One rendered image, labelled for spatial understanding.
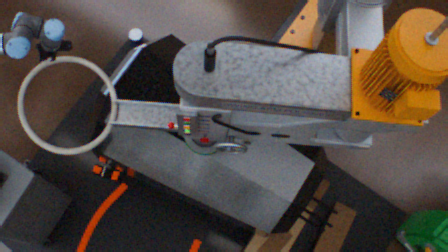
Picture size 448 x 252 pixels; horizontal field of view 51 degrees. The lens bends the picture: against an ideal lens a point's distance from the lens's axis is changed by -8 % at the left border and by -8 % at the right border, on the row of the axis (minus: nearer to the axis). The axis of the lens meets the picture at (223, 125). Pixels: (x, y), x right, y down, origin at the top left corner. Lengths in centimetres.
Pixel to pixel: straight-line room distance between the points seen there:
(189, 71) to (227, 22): 210
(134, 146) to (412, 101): 163
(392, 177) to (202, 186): 157
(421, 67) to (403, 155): 232
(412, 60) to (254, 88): 59
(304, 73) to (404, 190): 206
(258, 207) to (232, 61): 105
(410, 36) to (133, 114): 142
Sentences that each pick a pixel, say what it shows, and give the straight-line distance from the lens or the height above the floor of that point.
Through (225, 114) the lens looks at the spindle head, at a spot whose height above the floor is 156.
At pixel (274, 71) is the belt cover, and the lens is 183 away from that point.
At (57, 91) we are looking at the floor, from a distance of 378.
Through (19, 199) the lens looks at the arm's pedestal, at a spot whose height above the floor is 84.
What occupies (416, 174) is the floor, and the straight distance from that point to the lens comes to 382.
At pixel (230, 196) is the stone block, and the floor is 76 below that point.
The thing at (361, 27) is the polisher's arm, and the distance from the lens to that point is 226.
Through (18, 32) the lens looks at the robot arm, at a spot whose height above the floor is 167.
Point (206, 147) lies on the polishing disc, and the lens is 257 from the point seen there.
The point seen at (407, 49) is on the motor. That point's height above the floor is 214.
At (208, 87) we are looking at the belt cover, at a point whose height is 174.
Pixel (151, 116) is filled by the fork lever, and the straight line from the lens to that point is 244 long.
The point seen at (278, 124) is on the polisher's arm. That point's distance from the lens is 208.
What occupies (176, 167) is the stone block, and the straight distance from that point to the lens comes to 271.
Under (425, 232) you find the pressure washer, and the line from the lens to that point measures 331.
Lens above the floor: 340
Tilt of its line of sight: 73 degrees down
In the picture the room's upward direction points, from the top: 10 degrees clockwise
